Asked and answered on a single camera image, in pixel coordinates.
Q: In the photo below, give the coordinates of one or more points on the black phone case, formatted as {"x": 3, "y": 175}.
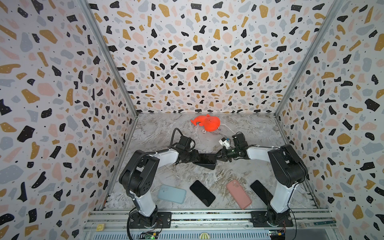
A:
{"x": 208, "y": 161}

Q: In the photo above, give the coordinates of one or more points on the pink phone case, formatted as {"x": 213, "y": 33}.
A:
{"x": 238, "y": 193}

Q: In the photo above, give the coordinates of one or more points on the light blue phone case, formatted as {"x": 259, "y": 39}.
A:
{"x": 172, "y": 194}

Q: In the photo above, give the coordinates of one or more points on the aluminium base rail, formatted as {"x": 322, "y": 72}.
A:
{"x": 301, "y": 224}

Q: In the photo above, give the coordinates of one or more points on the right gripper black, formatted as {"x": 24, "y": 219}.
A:
{"x": 229, "y": 152}

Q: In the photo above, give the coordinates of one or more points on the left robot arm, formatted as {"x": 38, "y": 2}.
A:
{"x": 138, "y": 175}

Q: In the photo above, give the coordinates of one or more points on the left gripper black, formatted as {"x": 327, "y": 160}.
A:
{"x": 194, "y": 153}

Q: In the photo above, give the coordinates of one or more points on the red plush whale toy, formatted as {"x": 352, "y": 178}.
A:
{"x": 210, "y": 123}

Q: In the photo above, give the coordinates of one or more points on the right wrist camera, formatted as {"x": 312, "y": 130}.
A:
{"x": 225, "y": 142}

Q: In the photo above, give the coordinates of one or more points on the black smartphone right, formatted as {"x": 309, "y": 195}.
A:
{"x": 261, "y": 192}

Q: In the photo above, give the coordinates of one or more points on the black smartphone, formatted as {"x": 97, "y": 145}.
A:
{"x": 261, "y": 192}
{"x": 205, "y": 195}

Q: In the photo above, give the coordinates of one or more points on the black smartphone centre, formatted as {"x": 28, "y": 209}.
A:
{"x": 205, "y": 195}

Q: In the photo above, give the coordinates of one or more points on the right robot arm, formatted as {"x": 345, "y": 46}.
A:
{"x": 288, "y": 168}

